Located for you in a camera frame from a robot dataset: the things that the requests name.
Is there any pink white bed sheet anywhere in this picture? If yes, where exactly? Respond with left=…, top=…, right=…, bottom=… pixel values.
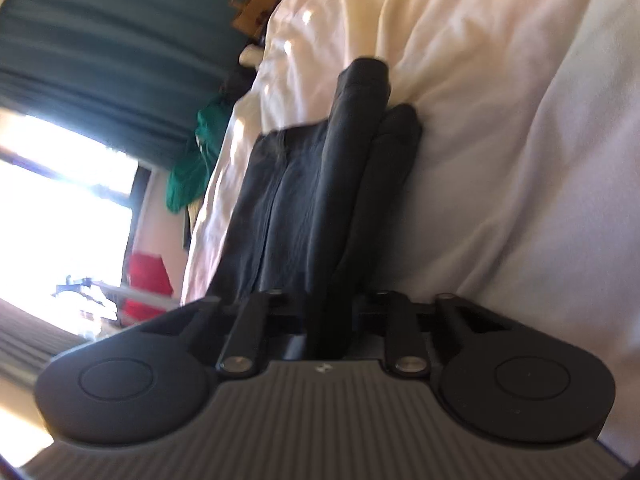
left=182, top=0, right=639, bottom=463

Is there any teal curtain of window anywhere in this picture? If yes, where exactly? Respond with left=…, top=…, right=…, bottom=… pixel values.
left=1, top=0, right=246, bottom=168
left=0, top=300, right=88, bottom=389

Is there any brown paper bag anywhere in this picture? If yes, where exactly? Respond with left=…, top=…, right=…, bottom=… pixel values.
left=229, top=0, right=280, bottom=40

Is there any teal curtain right of window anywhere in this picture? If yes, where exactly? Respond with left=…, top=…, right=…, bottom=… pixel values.
left=1, top=0, right=246, bottom=168

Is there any dark framed window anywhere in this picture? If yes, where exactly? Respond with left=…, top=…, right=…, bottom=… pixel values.
left=1, top=110, right=151, bottom=339

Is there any garment steamer stand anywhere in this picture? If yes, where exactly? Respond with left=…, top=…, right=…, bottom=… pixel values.
left=52, top=276, right=180, bottom=321

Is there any red cloth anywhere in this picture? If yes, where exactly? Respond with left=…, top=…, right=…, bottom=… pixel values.
left=122, top=252, right=174, bottom=322

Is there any green garment pile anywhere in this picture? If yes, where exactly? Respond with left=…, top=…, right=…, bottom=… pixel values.
left=166, top=93, right=233, bottom=214

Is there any teal curtain left of window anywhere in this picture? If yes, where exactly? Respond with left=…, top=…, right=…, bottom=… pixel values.
left=0, top=300, right=88, bottom=389

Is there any black headboard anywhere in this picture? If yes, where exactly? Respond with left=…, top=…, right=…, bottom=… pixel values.
left=219, top=0, right=302, bottom=111

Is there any black garment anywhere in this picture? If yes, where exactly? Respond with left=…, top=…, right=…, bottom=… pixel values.
left=208, top=58, right=423, bottom=360

